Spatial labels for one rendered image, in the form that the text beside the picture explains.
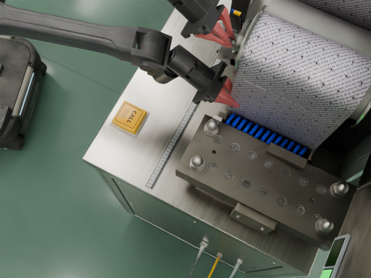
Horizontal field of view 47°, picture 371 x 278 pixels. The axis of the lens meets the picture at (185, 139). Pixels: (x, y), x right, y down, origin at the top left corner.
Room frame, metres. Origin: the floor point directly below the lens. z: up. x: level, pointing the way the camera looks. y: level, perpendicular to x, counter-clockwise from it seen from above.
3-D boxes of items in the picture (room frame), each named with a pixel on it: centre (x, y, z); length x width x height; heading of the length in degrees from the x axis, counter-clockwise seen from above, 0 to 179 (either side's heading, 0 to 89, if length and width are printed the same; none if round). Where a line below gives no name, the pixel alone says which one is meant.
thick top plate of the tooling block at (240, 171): (0.24, -0.19, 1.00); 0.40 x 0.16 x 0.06; 66
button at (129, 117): (0.43, 0.16, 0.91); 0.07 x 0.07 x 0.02; 66
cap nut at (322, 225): (0.14, -0.32, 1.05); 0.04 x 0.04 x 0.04
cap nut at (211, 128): (0.36, -0.06, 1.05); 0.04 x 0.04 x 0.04
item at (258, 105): (0.37, -0.21, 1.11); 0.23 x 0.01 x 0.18; 66
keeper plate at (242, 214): (0.15, -0.17, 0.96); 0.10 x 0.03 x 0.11; 66
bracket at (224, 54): (0.52, -0.10, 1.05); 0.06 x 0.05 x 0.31; 66
